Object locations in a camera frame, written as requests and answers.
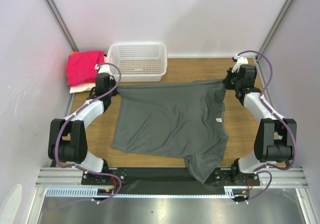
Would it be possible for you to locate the grey t shirt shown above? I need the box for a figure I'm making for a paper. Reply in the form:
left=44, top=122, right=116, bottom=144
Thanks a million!
left=112, top=80, right=228, bottom=183

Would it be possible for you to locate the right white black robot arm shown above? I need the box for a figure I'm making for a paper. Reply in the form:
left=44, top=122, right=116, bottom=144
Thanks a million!
left=223, top=64, right=297, bottom=185

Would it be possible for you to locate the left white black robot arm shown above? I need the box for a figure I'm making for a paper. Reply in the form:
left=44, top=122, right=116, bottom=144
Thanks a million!
left=48, top=73, right=119, bottom=184

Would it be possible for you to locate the white folded t shirt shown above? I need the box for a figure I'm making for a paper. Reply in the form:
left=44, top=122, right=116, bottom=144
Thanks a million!
left=69, top=56, right=110, bottom=94

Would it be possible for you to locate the pink folded t shirt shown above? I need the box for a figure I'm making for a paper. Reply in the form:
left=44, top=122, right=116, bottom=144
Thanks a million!
left=66, top=50, right=105, bottom=86

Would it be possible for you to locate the white perforated plastic basket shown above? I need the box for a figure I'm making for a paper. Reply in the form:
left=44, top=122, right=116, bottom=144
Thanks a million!
left=105, top=42, right=168, bottom=82

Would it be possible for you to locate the orange folded t shirt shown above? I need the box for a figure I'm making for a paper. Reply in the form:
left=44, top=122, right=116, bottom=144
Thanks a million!
left=72, top=50, right=106, bottom=84

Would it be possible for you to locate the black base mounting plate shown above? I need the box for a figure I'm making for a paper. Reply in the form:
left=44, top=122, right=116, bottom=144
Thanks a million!
left=81, top=167, right=260, bottom=196

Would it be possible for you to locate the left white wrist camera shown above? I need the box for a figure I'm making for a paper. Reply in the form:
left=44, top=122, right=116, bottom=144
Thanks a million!
left=95, top=64, right=112, bottom=75

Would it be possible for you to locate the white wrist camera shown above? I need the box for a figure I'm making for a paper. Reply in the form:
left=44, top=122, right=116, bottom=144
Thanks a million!
left=95, top=64, right=112, bottom=75
left=231, top=55, right=248, bottom=73

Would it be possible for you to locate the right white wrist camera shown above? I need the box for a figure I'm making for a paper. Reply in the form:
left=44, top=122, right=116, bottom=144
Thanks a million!
left=231, top=55, right=248, bottom=73

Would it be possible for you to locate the right aluminium frame post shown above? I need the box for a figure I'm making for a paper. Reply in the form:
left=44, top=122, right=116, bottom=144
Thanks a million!
left=258, top=0, right=294, bottom=53

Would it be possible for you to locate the aluminium frame post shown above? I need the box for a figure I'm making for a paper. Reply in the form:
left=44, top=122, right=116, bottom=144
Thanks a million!
left=44, top=0, right=79, bottom=51
left=258, top=0, right=294, bottom=53

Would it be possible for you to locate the white slotted cable duct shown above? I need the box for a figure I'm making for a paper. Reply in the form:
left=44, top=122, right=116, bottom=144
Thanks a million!
left=45, top=187, right=245, bottom=199

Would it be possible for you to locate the aluminium front rail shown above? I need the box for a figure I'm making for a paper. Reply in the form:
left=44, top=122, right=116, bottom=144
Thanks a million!
left=35, top=167, right=309, bottom=189

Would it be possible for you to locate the left aluminium frame post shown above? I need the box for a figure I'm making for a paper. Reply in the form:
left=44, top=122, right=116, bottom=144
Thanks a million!
left=44, top=0, right=79, bottom=51

